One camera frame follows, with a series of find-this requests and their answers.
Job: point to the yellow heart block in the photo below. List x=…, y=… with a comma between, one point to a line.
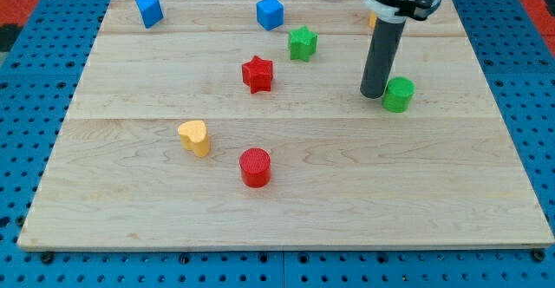
x=194, y=137

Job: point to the light wooden board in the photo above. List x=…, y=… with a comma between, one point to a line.
x=346, y=174

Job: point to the blue cube block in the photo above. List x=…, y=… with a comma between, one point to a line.
x=270, y=14

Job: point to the blue triangular block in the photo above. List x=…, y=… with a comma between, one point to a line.
x=150, y=12

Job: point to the yellow block behind rod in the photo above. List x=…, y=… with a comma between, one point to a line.
x=372, y=19

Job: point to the green cylinder block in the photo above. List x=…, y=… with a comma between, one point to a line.
x=398, y=94

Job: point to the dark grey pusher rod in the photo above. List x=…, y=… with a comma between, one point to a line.
x=380, y=58

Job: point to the green star block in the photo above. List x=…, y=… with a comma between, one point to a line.
x=302, y=43

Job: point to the red cylinder block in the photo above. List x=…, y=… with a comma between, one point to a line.
x=255, y=166

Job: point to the red star block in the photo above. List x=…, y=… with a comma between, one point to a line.
x=258, y=74

